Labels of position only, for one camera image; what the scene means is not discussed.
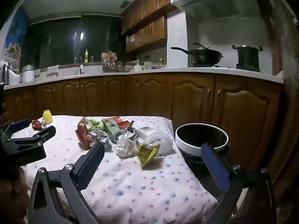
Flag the red snack wrapper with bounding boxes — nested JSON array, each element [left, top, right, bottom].
[[75, 117, 98, 150]]

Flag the white foam block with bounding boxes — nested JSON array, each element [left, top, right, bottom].
[[137, 127, 156, 143]]

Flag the green plastic wrapper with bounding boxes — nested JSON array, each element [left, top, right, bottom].
[[90, 119, 104, 131]]

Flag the white kitchen countertop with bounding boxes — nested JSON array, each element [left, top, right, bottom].
[[3, 66, 284, 90]]

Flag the green carton box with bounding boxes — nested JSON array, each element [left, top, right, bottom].
[[102, 118, 125, 143]]

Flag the person's left hand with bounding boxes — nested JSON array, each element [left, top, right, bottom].
[[0, 167, 30, 224]]

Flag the red carton box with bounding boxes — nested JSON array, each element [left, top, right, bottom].
[[112, 117, 135, 131]]

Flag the dark kitchen window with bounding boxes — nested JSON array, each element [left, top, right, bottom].
[[23, 14, 128, 69]]

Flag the steel range hood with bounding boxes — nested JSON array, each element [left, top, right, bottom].
[[170, 0, 267, 17]]

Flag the white foam net sleeve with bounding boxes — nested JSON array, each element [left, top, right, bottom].
[[144, 131, 174, 157]]

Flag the dark kettle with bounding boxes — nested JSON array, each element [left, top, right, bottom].
[[0, 61, 10, 85]]

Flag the white canister metal lid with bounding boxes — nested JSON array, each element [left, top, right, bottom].
[[21, 65, 35, 83]]

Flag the wooden upper cabinets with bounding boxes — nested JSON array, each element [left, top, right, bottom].
[[121, 0, 218, 53]]

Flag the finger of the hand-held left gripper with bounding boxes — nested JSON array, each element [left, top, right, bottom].
[[0, 119, 31, 140], [7, 126, 56, 148]]

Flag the dark cooking pot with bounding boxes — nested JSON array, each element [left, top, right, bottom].
[[232, 45, 263, 70]]

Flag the wall poster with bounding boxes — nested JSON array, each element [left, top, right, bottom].
[[3, 6, 30, 61]]

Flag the floral white tablecloth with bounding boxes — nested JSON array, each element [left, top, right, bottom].
[[10, 115, 219, 224]]

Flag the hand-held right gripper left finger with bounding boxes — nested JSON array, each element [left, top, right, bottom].
[[28, 141, 105, 224]]

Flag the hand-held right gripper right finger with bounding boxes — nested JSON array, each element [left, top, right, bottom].
[[201, 143, 277, 224]]

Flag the wooden lower cabinets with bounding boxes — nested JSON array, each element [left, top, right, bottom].
[[0, 73, 284, 175]]

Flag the white jug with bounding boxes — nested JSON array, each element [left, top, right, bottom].
[[9, 69, 21, 84]]

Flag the black bin with white rim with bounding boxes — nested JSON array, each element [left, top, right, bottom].
[[175, 123, 229, 161]]

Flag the black wok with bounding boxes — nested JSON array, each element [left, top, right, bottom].
[[170, 43, 223, 65]]

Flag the black gas stove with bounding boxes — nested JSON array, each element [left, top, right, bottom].
[[193, 63, 261, 73]]

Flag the crumpled white tissue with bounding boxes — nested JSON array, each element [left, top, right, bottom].
[[114, 132, 139, 158]]

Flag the silver foil wrapper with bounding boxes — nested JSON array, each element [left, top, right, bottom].
[[89, 131, 112, 148]]

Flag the yellow snack wrapper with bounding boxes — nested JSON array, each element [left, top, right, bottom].
[[137, 143, 161, 169]]

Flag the metal sink faucet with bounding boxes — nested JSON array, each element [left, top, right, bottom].
[[74, 56, 84, 75]]

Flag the wooden cabinets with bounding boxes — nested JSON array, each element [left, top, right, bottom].
[[0, 73, 284, 175], [121, 0, 218, 53]]

